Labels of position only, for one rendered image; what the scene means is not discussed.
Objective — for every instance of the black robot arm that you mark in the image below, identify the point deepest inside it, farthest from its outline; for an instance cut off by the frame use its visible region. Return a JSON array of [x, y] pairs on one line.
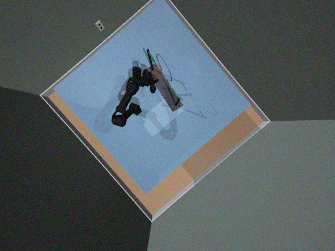
[[131, 89]]

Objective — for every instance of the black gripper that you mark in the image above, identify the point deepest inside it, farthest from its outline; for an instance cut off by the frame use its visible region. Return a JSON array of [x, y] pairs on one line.
[[152, 84]]

